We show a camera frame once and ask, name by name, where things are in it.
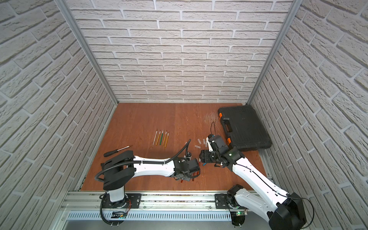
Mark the black plastic tool case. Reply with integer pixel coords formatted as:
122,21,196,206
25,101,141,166
218,105,272,151

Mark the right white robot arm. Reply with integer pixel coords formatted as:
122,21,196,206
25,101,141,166
199,135,312,230

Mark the black handled screwdriver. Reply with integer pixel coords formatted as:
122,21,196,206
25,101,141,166
103,146,130,157

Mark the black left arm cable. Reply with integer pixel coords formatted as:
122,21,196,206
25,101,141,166
94,139,192,182

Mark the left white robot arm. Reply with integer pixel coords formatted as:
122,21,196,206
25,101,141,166
94,150,200,203

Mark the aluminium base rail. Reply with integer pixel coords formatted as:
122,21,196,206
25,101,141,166
51,191,297,230

